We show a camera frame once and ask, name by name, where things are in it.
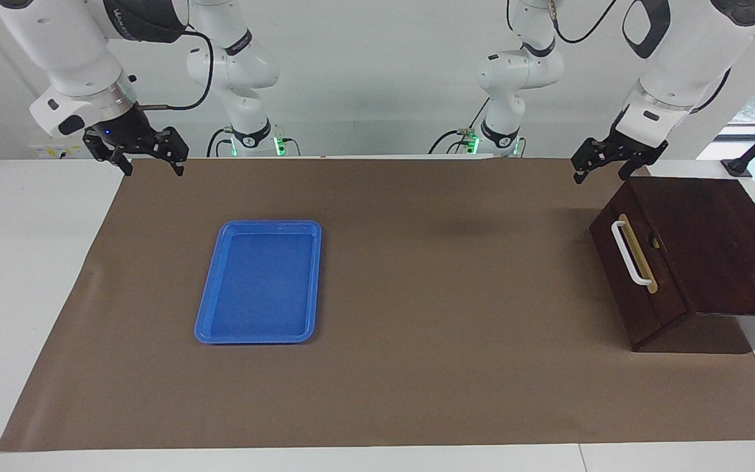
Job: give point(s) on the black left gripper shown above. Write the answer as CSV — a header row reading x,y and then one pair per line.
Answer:
x,y
620,147

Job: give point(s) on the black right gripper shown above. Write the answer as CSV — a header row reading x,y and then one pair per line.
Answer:
x,y
132,134

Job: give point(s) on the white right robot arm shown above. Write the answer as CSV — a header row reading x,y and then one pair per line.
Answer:
x,y
76,59

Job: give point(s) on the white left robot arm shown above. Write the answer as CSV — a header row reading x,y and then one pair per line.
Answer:
x,y
679,52

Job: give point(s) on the dark wooden drawer cabinet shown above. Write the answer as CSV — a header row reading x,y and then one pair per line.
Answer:
x,y
731,242

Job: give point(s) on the blue plastic tray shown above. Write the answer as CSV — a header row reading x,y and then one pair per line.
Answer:
x,y
259,282

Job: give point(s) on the brown paper table mat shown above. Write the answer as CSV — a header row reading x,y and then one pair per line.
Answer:
x,y
417,367

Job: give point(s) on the white wall socket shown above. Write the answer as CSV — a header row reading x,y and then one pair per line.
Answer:
x,y
50,152

